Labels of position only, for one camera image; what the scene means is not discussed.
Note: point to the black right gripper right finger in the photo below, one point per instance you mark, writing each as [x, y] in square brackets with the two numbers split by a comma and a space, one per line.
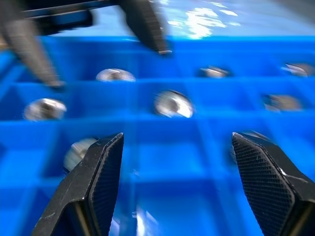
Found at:
[275, 186]

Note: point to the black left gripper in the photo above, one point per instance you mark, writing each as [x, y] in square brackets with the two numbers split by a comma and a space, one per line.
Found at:
[69, 20]

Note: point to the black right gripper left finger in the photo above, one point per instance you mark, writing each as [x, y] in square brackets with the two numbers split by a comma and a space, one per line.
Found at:
[83, 196]

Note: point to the blue plastic compartment bin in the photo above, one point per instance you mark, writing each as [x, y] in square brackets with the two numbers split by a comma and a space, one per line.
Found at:
[157, 137]

